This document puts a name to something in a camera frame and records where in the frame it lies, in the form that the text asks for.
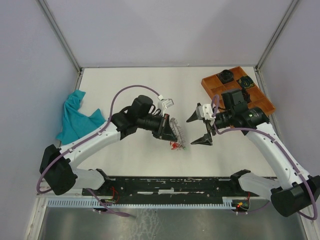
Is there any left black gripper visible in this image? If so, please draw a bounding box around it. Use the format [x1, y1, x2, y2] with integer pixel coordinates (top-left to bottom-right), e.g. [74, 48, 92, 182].
[137, 112, 177, 143]

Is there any silver keyring with keys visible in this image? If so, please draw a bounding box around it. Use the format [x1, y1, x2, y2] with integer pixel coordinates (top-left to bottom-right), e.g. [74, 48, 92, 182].
[176, 119, 187, 150]

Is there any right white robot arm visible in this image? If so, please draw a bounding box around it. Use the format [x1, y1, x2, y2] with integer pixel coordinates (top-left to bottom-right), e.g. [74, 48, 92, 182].
[187, 89, 320, 221]

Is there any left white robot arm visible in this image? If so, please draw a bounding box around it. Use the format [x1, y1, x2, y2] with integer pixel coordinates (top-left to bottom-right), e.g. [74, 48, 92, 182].
[39, 95, 178, 196]

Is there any orange compartment tray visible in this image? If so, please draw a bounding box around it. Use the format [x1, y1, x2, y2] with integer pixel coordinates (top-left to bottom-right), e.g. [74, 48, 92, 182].
[201, 66, 276, 116]

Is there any black round part lower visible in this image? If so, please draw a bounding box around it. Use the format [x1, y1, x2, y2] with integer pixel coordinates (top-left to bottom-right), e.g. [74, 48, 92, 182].
[241, 89, 251, 103]

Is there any black round part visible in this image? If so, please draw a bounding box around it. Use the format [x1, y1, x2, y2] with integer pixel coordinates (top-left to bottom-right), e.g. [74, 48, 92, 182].
[241, 89, 251, 103]
[217, 69, 234, 84]

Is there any black round part top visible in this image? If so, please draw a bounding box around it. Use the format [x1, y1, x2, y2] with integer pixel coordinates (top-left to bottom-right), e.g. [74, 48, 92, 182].
[217, 69, 234, 84]

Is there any green yellow round part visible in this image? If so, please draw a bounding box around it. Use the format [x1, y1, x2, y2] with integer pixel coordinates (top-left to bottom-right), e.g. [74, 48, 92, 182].
[237, 75, 255, 89]

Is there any teal cloth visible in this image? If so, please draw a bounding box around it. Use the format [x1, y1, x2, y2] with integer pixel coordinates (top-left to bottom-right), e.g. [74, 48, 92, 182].
[56, 89, 106, 145]

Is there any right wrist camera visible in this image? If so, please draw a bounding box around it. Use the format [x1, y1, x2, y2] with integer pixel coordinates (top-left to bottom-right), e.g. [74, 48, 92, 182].
[195, 103, 216, 121]

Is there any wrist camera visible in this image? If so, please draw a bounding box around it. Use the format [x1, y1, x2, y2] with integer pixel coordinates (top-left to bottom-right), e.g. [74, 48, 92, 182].
[195, 103, 216, 121]
[157, 94, 174, 114]

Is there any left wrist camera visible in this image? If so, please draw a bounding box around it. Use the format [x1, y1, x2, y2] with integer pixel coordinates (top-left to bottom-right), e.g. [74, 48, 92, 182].
[157, 94, 174, 114]

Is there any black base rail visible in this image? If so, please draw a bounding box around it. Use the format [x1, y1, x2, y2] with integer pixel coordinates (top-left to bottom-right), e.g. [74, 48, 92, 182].
[93, 176, 257, 205]

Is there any white slotted cable duct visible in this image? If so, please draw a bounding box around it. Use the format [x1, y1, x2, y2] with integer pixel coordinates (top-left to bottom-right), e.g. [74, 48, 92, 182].
[47, 196, 238, 208]

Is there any right aluminium frame post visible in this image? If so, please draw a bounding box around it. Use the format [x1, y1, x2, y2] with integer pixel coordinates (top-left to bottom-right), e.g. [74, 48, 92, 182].
[255, 0, 301, 72]

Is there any aluminium frame post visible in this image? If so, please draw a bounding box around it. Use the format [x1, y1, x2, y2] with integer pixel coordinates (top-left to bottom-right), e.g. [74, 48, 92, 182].
[35, 0, 82, 75]
[255, 0, 301, 72]

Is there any left aluminium frame post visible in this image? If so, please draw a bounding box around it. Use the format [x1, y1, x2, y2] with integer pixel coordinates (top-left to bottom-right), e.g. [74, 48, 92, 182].
[35, 0, 82, 75]

